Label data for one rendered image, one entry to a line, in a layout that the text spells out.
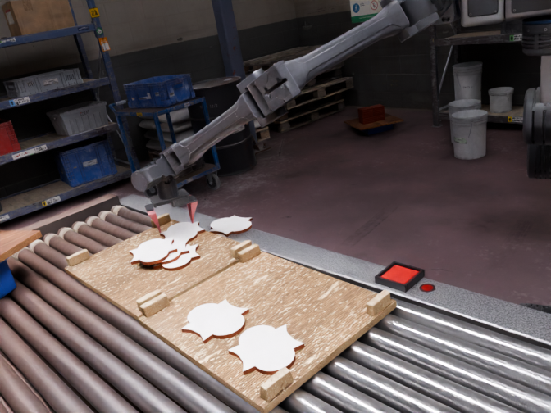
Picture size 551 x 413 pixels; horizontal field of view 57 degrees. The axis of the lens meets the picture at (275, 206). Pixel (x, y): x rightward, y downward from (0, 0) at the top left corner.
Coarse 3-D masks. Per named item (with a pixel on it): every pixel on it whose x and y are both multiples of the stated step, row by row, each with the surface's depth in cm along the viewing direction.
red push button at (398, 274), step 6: (390, 270) 109; (396, 270) 109; (402, 270) 108; (408, 270) 108; (414, 270) 108; (384, 276) 107; (390, 276) 107; (396, 276) 107; (402, 276) 106; (408, 276) 106; (402, 282) 104
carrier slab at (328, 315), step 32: (256, 256) 124; (192, 288) 115; (224, 288) 112; (256, 288) 110; (288, 288) 108; (320, 288) 106; (352, 288) 104; (160, 320) 105; (256, 320) 99; (288, 320) 97; (320, 320) 95; (352, 320) 94; (192, 352) 93; (224, 352) 91; (320, 352) 87; (224, 384) 85; (256, 384) 82
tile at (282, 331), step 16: (240, 336) 93; (256, 336) 93; (272, 336) 92; (288, 336) 91; (240, 352) 89; (256, 352) 88; (272, 352) 88; (288, 352) 87; (256, 368) 85; (272, 368) 84; (288, 368) 84
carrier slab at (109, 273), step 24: (144, 240) 145; (216, 240) 137; (96, 264) 135; (120, 264) 133; (192, 264) 126; (216, 264) 124; (96, 288) 122; (120, 288) 120; (144, 288) 118; (168, 288) 116
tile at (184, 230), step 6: (180, 222) 151; (186, 222) 150; (198, 222) 149; (168, 228) 148; (174, 228) 147; (180, 228) 147; (186, 228) 146; (192, 228) 145; (198, 228) 144; (162, 234) 145; (168, 234) 144; (174, 234) 143; (180, 234) 142; (186, 234) 141; (192, 234) 141; (180, 240) 138; (192, 240) 139
